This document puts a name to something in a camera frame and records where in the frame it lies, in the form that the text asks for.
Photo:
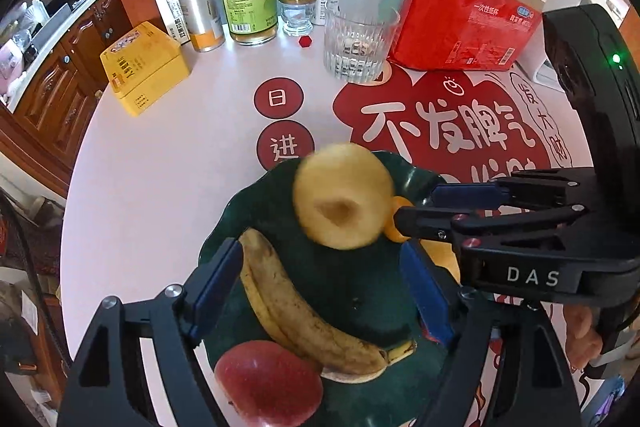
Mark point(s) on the person's right hand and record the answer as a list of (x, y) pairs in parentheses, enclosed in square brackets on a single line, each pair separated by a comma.
[(581, 332)]

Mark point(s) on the yellow pear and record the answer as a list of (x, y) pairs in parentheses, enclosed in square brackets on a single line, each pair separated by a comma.
[(340, 192)]

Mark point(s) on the ribbed drinking glass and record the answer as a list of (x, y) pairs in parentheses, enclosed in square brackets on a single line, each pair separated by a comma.
[(357, 49)]

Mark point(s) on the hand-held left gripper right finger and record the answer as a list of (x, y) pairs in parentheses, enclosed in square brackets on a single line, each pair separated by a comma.
[(425, 297)]

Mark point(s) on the yellow tin box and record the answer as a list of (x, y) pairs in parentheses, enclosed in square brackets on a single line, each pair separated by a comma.
[(145, 69)]

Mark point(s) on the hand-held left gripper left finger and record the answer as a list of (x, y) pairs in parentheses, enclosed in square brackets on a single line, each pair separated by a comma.
[(220, 289)]

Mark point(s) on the metal can orange label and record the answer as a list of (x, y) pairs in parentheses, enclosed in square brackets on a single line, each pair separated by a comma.
[(201, 14)]

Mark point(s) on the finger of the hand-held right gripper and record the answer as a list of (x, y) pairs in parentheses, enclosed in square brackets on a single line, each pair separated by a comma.
[(470, 194), (430, 224)]

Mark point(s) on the red apple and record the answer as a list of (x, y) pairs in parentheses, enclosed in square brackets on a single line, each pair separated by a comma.
[(267, 382)]

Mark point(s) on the small empty glass jar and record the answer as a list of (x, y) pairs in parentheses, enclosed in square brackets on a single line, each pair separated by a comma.
[(297, 12)]

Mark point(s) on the spotted yellow banana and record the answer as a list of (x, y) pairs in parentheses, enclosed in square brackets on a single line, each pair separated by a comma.
[(295, 312)]

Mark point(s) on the small orange mandarin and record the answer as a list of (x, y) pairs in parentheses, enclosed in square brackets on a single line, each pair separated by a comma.
[(391, 227)]

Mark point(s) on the dark green scalloped plate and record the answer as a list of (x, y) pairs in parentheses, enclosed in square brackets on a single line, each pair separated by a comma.
[(350, 287)]

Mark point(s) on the yellow orange citrus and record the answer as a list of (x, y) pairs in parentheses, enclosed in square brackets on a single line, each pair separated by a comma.
[(442, 259)]

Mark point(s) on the wooden kitchen cabinet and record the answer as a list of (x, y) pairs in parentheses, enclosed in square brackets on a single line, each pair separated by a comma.
[(55, 92)]

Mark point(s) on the small red hexagon piece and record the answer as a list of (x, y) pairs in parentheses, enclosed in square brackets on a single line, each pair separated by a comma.
[(305, 42)]

